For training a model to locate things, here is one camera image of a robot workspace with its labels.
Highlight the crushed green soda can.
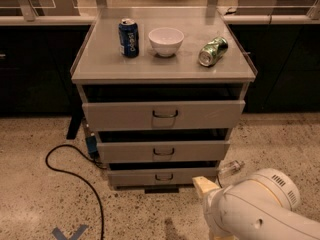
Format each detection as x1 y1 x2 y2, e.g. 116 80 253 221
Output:
198 37 228 67

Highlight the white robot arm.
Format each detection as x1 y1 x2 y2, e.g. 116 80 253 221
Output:
193 168 320 240

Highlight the blue Pepsi can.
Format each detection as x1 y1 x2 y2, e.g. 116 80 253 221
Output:
118 18 139 58

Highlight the grey drawer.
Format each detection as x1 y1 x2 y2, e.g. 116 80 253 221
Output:
108 167 217 187
82 100 245 131
97 141 230 163

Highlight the grey top drawer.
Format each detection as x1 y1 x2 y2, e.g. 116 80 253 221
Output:
82 100 245 131

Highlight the white bowl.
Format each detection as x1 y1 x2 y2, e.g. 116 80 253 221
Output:
148 27 184 57

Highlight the black table leg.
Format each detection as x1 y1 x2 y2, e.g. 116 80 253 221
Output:
66 113 83 140

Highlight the grey bottom drawer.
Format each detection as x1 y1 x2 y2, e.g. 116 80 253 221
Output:
108 167 217 187

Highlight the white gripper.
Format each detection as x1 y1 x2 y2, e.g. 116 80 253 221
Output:
192 176 234 240

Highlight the grey middle drawer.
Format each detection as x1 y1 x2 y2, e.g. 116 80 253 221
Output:
97 141 230 163

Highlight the black cable left floor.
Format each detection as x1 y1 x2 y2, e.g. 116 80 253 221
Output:
44 144 108 240

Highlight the blue power adapter box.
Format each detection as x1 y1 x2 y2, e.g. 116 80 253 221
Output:
85 136 99 159

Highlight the grey drawer cabinet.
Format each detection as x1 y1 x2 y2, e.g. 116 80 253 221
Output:
72 7 255 179

